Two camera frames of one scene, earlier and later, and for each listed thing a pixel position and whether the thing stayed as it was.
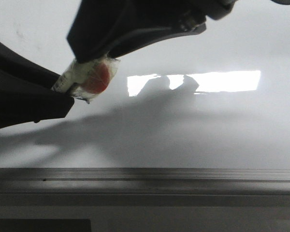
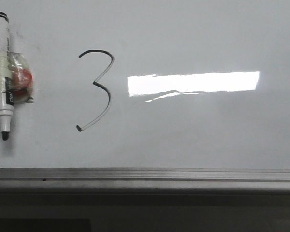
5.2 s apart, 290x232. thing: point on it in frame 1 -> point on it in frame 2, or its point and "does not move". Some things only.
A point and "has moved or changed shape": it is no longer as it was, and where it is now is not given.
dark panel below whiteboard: x=40 y=225 does not move
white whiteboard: x=226 y=97 does not move
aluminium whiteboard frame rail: x=144 y=180 does not move
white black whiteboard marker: x=65 y=82 has moved or changed shape
